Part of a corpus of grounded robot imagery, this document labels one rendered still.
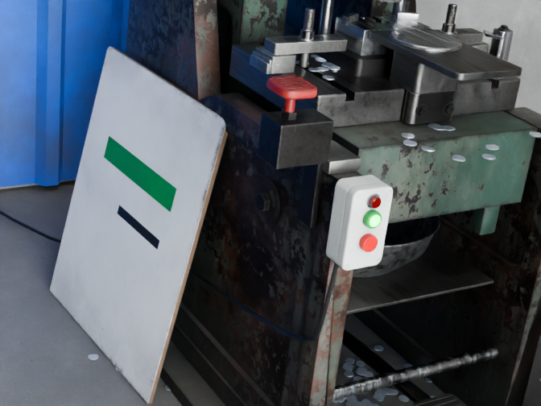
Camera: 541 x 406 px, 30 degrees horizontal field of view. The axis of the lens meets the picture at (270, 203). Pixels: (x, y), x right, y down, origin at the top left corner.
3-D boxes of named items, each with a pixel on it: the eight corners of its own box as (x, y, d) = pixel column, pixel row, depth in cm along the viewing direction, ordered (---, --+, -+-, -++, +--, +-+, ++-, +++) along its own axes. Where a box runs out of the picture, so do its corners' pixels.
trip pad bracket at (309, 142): (320, 229, 161) (336, 113, 153) (267, 238, 156) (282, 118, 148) (300, 214, 165) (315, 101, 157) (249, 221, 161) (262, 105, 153)
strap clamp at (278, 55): (347, 68, 180) (355, 11, 176) (266, 74, 171) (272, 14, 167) (329, 59, 184) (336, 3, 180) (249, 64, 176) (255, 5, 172)
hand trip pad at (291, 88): (315, 136, 152) (322, 88, 149) (281, 139, 149) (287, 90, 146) (291, 120, 157) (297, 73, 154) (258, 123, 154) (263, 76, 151)
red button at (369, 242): (377, 251, 155) (379, 234, 153) (361, 254, 153) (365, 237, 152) (372, 247, 156) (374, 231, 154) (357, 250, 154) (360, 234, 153)
